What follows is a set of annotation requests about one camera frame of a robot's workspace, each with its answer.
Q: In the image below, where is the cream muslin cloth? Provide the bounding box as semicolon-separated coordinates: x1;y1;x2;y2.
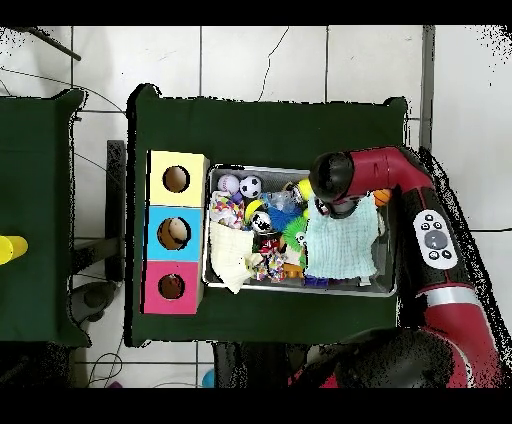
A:
208;220;265;296

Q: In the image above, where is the light blue muslin cloth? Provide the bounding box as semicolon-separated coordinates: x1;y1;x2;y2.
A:
303;194;380;280

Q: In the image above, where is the wooden box with three holes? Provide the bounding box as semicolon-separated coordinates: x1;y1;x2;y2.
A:
140;150;211;316

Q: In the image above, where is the yellow curved toy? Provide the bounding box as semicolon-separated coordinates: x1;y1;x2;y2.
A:
243;198;265;225

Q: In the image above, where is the crushed silver drink can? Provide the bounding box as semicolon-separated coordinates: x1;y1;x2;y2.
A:
250;210;274;234

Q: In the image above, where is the small soccer ball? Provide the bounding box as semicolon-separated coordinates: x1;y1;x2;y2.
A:
238;175;263;199

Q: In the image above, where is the blue spiky rubber ball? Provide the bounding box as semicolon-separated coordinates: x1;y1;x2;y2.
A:
266;205;301;233

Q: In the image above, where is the crumpled white colourful-dotted wrapper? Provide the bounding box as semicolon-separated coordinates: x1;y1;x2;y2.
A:
209;190;246;231

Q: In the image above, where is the small white baseball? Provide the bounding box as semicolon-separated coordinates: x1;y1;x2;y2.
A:
216;174;241;196

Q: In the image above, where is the green spiky toy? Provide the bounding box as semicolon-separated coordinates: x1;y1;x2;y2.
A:
282;217;308;251

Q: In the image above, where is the dark grey rounded base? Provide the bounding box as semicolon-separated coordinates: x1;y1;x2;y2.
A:
69;280;119;325

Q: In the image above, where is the yellow cylinder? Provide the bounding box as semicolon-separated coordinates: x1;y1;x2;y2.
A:
0;234;29;266

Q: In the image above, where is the dark thin rod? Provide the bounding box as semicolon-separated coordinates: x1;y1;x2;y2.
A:
17;26;82;62

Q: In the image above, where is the shallow wire mesh bin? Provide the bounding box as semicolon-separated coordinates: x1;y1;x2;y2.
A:
200;163;401;299

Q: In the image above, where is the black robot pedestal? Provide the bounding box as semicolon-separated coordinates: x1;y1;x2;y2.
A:
211;341;313;388

